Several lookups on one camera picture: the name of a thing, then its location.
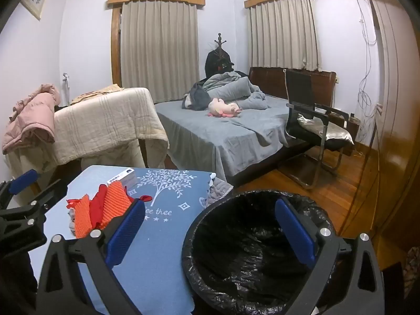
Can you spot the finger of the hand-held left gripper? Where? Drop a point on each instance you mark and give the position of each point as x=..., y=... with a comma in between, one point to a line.
x=23, y=178
x=49, y=192

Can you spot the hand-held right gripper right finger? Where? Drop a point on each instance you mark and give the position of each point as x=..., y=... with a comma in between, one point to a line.
x=295, y=233

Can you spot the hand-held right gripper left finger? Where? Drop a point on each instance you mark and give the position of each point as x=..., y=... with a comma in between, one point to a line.
x=126, y=229

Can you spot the orange mesh cloth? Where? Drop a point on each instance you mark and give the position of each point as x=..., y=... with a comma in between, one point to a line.
x=113, y=201

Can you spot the small grey cloth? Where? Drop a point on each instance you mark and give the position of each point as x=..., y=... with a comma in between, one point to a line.
x=71, y=221

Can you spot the red cloth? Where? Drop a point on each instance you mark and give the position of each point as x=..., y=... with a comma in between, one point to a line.
x=96, y=208

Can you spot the trash bin with black bag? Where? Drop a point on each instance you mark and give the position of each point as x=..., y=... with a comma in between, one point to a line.
x=249, y=252

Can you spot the blue tree-print tablecloth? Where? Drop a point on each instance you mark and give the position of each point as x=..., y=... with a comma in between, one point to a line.
x=164, y=236

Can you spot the white box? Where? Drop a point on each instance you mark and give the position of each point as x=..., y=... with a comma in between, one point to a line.
x=123, y=177

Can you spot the pink jacket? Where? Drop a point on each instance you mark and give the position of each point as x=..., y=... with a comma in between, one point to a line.
x=31, y=118

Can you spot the grey quilted mat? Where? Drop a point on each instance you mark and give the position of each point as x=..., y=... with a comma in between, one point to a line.
x=216, y=192

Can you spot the beige blanket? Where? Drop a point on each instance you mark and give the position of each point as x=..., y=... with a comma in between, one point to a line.
x=105, y=121

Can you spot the silver cushion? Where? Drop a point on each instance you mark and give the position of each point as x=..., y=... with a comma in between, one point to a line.
x=328, y=131

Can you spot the folded tan cloth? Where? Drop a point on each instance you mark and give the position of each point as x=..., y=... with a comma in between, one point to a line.
x=95, y=93

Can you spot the wooden nightstand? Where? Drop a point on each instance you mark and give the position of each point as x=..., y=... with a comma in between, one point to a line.
x=352, y=128

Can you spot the wooden bed with grey sheet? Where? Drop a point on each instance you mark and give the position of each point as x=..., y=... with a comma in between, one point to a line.
x=229, y=131

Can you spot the patterned cloth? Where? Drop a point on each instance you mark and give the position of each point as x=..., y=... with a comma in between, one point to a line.
x=412, y=265

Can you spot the black office chair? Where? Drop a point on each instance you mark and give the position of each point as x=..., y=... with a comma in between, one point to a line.
x=298, y=88

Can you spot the pink plush toy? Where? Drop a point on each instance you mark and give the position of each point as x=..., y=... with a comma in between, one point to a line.
x=223, y=106

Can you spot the dark clothes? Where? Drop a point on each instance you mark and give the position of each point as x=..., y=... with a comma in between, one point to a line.
x=198, y=98

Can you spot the grey duvet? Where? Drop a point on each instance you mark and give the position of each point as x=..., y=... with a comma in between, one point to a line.
x=236, y=88

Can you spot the wooden wardrobe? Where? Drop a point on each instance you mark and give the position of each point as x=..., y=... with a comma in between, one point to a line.
x=397, y=105

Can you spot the wide beige curtain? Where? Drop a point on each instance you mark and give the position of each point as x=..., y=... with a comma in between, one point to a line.
x=160, y=52

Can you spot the black hanging clothes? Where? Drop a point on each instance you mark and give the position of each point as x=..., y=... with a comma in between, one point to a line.
x=215, y=62

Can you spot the narrow beige curtain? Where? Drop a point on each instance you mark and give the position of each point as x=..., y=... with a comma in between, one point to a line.
x=283, y=36

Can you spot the wooden coat rack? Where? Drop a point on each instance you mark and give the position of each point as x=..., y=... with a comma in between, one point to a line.
x=219, y=41

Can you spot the wooden window frame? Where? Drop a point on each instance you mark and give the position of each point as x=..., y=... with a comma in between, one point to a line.
x=115, y=46

